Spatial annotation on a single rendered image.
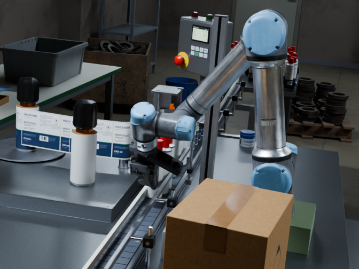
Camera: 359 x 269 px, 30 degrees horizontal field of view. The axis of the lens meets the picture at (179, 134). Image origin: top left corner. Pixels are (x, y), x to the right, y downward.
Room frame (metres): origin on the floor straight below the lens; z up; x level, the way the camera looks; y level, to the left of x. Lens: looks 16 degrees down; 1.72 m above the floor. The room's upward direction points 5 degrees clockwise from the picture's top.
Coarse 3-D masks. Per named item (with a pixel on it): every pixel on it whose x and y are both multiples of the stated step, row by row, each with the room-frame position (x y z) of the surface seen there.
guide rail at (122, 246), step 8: (184, 152) 2.43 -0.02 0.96; (168, 176) 2.14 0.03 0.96; (160, 192) 2.00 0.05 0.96; (152, 200) 1.91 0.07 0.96; (144, 216) 1.79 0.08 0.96; (136, 224) 1.72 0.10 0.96; (128, 232) 1.66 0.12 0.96; (128, 240) 1.62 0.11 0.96; (120, 248) 1.56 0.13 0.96; (112, 256) 1.51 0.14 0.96; (112, 264) 1.48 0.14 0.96
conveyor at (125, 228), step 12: (144, 204) 2.08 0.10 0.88; (156, 204) 2.08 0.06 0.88; (132, 216) 1.97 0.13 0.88; (156, 216) 1.98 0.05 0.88; (144, 228) 1.88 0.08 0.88; (120, 240) 1.79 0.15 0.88; (108, 252) 1.70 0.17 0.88; (132, 252) 1.71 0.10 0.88; (96, 264) 1.62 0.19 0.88; (120, 264) 1.64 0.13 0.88
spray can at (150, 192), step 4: (160, 140) 2.15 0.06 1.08; (160, 144) 2.14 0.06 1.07; (160, 148) 2.14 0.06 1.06; (160, 168) 2.13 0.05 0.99; (160, 172) 2.13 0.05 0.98; (160, 176) 2.13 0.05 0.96; (160, 180) 2.13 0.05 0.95; (160, 184) 2.13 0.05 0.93; (148, 188) 2.14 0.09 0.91; (156, 188) 2.13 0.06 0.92; (148, 192) 2.14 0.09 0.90; (152, 192) 2.13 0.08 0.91; (148, 196) 2.14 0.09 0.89; (152, 196) 2.13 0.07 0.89; (160, 196) 2.14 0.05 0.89
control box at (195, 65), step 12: (180, 24) 2.38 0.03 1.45; (192, 24) 2.34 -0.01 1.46; (204, 24) 2.30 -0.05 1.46; (228, 24) 2.32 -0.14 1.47; (180, 36) 2.38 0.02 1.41; (228, 36) 2.32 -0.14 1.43; (180, 48) 2.37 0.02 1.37; (228, 48) 2.32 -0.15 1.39; (192, 60) 2.33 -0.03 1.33; (204, 60) 2.29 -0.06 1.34; (192, 72) 2.32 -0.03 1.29; (204, 72) 2.28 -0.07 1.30
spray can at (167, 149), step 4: (164, 140) 2.18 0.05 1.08; (168, 140) 2.19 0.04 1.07; (164, 144) 2.18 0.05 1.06; (168, 144) 2.19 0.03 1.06; (164, 148) 2.18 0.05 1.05; (168, 148) 2.19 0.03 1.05; (168, 152) 2.18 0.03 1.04; (164, 172) 2.17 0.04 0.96; (168, 172) 2.18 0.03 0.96; (164, 176) 2.17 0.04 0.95; (168, 184) 2.19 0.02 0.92; (168, 188) 2.19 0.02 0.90; (164, 192) 2.18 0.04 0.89; (168, 192) 2.20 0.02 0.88
